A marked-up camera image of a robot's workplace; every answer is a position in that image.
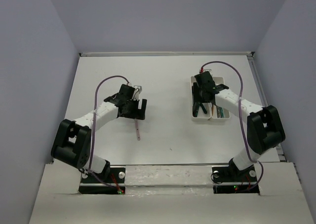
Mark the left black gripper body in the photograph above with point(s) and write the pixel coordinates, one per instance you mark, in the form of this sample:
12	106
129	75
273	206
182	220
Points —
132	109

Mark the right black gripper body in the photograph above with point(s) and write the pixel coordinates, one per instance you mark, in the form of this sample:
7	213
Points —
201	96

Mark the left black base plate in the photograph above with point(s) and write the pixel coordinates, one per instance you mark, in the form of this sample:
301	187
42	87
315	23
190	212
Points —
114	184

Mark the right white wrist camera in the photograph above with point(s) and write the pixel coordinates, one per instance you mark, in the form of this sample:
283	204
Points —
202	70

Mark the silver spoon teal handle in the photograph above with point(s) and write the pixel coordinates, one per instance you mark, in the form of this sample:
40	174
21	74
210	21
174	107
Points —
195	109

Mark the silver knife pink handle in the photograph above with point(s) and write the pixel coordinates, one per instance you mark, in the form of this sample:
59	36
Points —
137	129

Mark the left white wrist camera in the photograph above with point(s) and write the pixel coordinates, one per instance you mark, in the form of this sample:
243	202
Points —
137	89

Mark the teal plastic spoon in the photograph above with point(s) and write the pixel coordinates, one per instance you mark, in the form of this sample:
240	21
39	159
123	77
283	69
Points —
205	107

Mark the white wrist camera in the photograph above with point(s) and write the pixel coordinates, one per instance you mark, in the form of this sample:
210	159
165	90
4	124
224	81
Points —
137	89
202	70

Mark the white two-compartment container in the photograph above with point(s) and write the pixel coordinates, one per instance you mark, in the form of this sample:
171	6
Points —
205	117

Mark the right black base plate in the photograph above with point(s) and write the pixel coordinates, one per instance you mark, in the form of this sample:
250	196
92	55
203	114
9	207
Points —
227	183

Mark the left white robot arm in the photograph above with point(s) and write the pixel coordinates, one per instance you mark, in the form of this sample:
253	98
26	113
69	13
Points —
74	139

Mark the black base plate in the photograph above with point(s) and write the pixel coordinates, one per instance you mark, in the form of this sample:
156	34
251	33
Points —
227	183
114	184

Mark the silver knife dark handle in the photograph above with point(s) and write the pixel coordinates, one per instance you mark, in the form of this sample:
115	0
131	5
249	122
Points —
218	112

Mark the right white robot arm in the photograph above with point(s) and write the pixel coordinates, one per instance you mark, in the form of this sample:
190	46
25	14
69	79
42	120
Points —
264	129

